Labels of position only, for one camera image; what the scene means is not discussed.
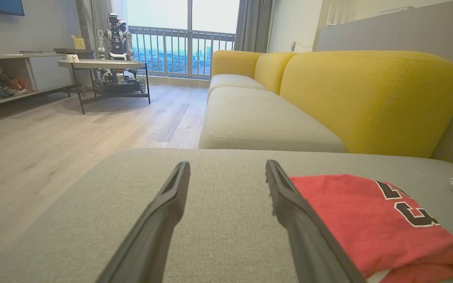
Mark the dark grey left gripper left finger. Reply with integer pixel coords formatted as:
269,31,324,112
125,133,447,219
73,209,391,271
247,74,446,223
95,161,191,283

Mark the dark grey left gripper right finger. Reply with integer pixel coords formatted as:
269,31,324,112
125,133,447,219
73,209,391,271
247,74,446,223
265,160,366,283

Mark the red jersey with number print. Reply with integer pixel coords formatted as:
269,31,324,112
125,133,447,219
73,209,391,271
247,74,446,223
289,174,453,283

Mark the grey fabric sofa ottoman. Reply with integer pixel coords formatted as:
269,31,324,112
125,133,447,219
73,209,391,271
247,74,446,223
0,148,453,283

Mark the large beige sofa seat cushion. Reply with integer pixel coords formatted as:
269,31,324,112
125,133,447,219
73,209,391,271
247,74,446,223
198,86,347,154

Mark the large yellow sofa back cushion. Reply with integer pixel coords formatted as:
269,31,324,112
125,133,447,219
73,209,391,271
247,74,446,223
279,50,453,158

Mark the small beige sofa seat cushion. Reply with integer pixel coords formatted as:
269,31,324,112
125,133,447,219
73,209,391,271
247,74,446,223
207,74,267,101

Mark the narrow yellow sofa back cushion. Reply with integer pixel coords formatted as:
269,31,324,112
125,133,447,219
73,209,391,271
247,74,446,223
253,52,298,96

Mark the yellow sofa corner back cushion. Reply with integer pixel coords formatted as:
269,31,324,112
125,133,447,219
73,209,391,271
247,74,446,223
211,50,263,79

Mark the white tv cabinet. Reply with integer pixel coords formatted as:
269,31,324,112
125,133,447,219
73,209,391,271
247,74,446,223
0,53,74,113

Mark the white and black wheeled robot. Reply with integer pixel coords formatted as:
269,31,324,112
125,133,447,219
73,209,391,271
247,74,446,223
94,13,147,95

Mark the dark wooden side shelf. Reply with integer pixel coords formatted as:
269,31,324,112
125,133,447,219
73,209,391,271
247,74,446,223
53,48,96,55

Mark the clutter pile in cabinet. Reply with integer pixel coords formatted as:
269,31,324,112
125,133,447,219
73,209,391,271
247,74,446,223
0,64,29,99

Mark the grey window curtain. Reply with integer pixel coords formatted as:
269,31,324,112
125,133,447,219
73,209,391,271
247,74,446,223
234,0,274,54

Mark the metal frame coffee table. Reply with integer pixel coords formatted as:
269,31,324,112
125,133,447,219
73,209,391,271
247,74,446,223
57,59,151,115

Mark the white wall rack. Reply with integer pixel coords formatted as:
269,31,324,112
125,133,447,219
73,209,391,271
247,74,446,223
325,4,354,27

